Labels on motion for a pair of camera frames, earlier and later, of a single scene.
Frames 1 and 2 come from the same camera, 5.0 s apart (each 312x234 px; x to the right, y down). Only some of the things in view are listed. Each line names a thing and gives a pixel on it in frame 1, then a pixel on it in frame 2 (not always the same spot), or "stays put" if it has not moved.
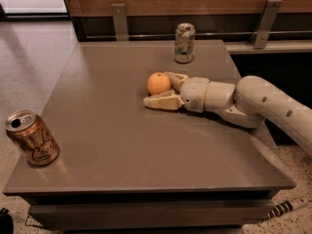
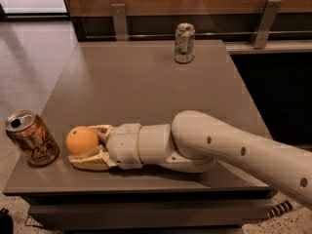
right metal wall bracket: x=261 y=34 stays put
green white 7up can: x=184 y=43 stays put
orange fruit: x=158 y=82 -> x=79 y=139
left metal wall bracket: x=120 y=21 stays put
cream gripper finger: x=176 y=80 -> x=102 y=132
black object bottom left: x=6 y=222 stays put
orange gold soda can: x=32 y=136 stays put
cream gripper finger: x=166 y=100 -> x=97 y=160
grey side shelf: x=271 y=47 stays put
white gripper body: x=193 y=93 -> x=124 y=144
